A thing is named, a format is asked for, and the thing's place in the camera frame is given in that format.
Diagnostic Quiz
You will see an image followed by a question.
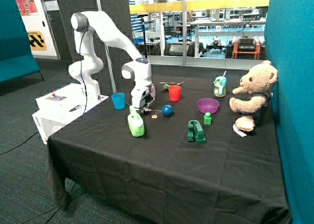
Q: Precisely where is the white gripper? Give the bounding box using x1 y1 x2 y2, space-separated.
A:
131 84 156 114

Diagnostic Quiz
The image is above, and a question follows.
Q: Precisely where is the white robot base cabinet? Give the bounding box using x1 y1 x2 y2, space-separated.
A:
32 83 108 144

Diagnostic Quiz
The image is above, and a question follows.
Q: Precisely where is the light green watering can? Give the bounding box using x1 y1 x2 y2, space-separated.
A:
128 105 145 137

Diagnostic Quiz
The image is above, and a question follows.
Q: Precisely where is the blue ball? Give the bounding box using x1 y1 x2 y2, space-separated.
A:
161 104 173 117

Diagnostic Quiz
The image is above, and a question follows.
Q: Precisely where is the blue plastic cup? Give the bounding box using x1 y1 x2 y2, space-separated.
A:
111 92 126 110

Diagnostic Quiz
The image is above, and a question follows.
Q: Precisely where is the green toy vegetable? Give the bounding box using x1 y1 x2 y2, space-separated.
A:
162 84 170 91

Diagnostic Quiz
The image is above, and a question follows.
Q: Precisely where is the red plastic cup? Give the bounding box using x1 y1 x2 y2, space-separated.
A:
168 85 181 102

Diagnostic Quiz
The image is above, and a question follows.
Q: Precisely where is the metal spoon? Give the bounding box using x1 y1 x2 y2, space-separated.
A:
160 81 184 85

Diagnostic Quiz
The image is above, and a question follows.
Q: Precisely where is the dark green wooden block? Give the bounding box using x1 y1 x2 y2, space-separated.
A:
187 120 206 144

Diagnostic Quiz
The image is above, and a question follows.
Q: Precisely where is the small green block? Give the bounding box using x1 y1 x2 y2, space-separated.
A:
204 112 212 125

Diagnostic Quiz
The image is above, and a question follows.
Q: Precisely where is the black tablecloth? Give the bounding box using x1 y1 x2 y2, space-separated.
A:
46 78 292 224

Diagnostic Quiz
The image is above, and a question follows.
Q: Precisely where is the black pen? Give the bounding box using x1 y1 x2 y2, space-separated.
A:
69 105 82 112

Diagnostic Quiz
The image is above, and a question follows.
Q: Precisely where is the purple plastic bowl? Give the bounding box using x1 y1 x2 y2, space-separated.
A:
197 98 220 114

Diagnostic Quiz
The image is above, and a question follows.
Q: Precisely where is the green sippy cup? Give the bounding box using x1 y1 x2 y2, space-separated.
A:
213 71 228 97

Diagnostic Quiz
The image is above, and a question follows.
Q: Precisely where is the black tripod stand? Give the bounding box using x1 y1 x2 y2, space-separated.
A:
131 13 149 58

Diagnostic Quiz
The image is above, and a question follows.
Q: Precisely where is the beige teddy bear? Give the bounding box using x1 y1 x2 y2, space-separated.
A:
229 60 278 136

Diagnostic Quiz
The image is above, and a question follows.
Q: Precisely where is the teal sofa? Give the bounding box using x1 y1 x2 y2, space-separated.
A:
0 0 41 83

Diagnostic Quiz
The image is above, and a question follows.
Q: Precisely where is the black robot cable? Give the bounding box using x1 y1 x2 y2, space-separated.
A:
78 29 134 114

